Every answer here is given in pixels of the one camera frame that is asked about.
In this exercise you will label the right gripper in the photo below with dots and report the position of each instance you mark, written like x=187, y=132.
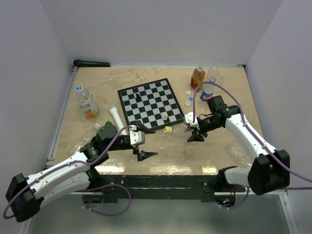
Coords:
x=195, y=135

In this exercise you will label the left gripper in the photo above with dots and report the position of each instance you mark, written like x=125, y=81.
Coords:
x=143, y=154

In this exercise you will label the pepsi label bottle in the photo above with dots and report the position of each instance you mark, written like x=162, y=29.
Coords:
x=207, y=91

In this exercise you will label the amber drink bottle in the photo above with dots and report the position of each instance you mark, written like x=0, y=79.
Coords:
x=197, y=77

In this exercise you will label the yellow cap clear bottle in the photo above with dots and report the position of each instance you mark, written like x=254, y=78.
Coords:
x=179, y=132

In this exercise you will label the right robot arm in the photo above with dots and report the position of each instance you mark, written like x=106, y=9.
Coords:
x=269, y=170

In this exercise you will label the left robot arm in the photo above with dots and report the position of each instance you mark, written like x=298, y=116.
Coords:
x=26, y=195

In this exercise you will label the white tube bottle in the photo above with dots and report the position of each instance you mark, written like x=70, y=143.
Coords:
x=115, y=114

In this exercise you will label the clear crushed bottle right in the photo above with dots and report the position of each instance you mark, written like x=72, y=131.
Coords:
x=239, y=155

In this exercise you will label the blue cap tea bottle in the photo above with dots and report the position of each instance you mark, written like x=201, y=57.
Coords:
x=86, y=101

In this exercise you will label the white chess piece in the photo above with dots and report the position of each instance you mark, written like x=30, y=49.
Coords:
x=165, y=116

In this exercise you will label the black white chessboard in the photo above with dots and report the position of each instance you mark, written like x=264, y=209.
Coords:
x=157, y=97

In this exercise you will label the black chess piece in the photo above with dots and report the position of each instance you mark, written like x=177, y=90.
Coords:
x=138, y=97

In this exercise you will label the black base frame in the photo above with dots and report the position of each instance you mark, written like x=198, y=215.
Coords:
x=173, y=187

